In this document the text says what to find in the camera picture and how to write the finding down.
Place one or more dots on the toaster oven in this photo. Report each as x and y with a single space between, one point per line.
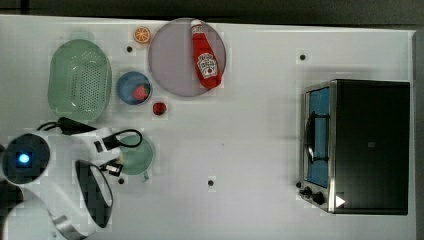
356 147

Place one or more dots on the green perforated colander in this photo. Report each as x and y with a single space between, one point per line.
80 81

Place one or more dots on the green mug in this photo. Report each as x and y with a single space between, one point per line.
137 161

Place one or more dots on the plush strawberry on table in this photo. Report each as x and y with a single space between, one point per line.
159 108

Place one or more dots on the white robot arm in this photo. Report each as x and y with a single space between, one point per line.
64 172

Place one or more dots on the plush orange slice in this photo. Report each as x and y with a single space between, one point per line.
142 35

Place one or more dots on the lavender round plate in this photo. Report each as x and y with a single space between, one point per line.
170 59

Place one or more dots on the blue bowl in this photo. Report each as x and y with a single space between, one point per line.
126 85

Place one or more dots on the plush strawberry in bowl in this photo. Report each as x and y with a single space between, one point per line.
141 93

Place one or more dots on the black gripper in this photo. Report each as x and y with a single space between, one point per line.
113 167

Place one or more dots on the red plush ketchup bottle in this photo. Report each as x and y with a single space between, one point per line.
205 62

